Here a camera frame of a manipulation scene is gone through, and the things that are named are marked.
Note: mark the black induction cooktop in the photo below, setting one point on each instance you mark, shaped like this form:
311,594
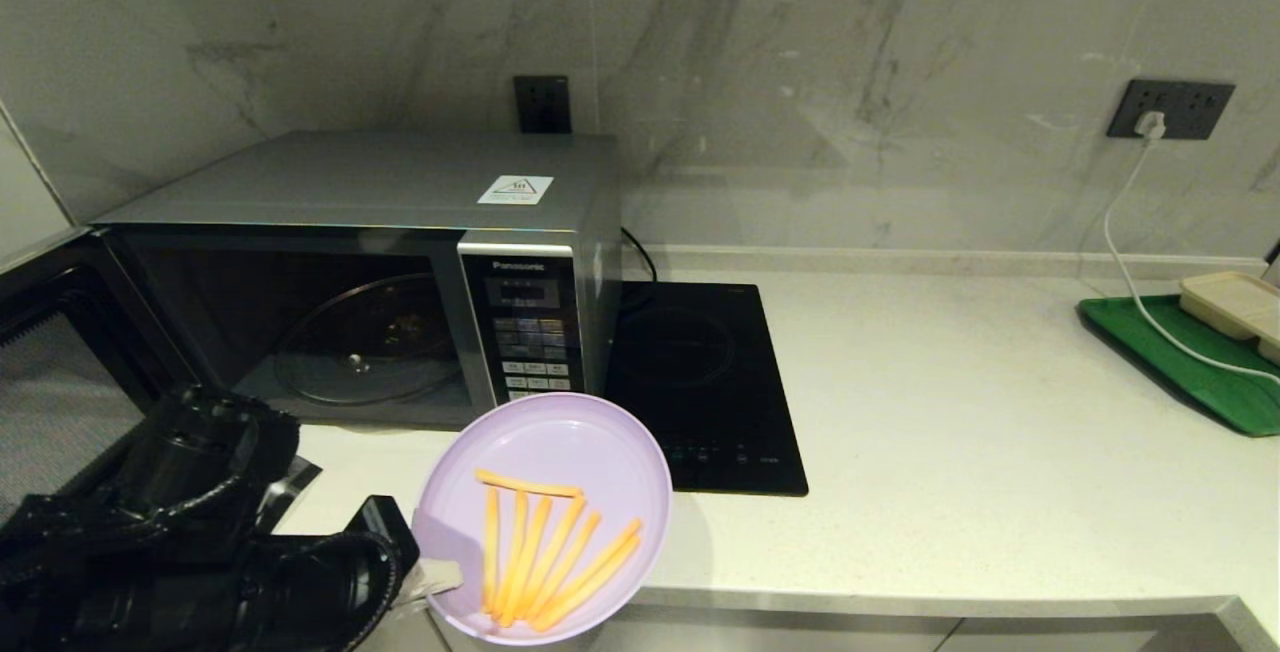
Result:
720,382

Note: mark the wide black wall socket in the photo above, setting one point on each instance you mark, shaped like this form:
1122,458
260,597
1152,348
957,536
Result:
1195,109

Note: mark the small black wall socket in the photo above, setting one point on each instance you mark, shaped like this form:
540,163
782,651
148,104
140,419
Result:
543,104

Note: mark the green plastic tray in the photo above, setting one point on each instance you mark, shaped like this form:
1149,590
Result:
1200,382

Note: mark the beige lunch box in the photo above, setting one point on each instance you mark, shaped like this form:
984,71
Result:
1232,302

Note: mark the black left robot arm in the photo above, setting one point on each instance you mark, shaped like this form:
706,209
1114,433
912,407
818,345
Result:
150,532

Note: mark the black glass microwave door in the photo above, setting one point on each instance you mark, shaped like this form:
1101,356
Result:
60,392

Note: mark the silver Panasonic microwave oven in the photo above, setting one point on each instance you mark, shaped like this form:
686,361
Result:
380,177

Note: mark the white warning sticker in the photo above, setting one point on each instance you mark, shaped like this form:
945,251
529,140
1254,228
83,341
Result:
515,190

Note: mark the white power plug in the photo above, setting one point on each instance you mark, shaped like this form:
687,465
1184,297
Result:
1152,125

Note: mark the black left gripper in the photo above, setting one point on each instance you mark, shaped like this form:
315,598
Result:
340,572

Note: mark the purple plastic plate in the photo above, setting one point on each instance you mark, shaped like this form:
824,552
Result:
570,442

